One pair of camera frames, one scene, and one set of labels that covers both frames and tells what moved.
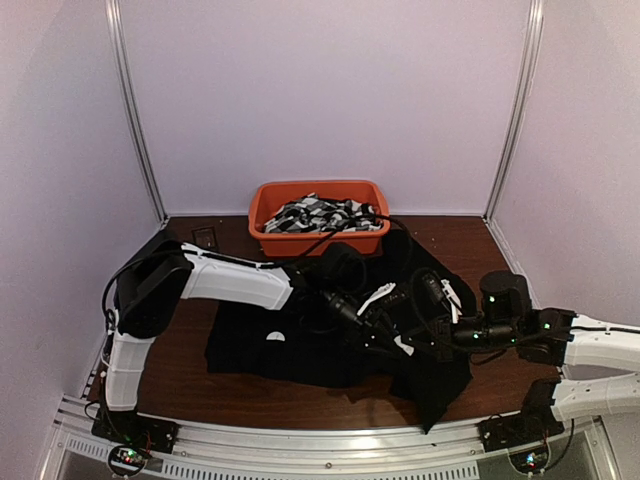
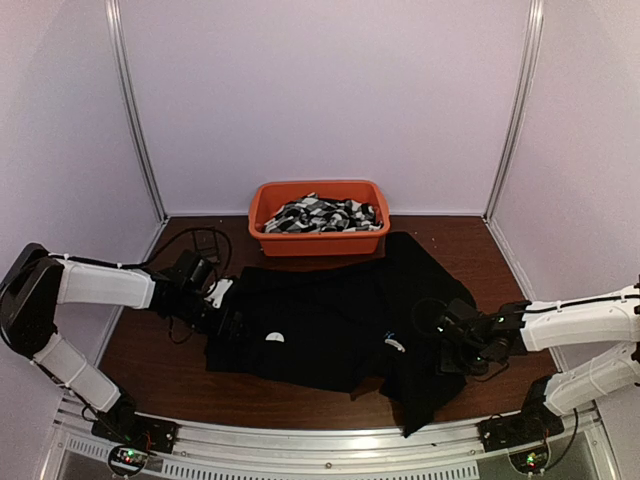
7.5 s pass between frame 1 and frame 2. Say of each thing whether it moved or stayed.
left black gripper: moved
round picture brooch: stayed
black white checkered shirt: stayed
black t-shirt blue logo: stayed
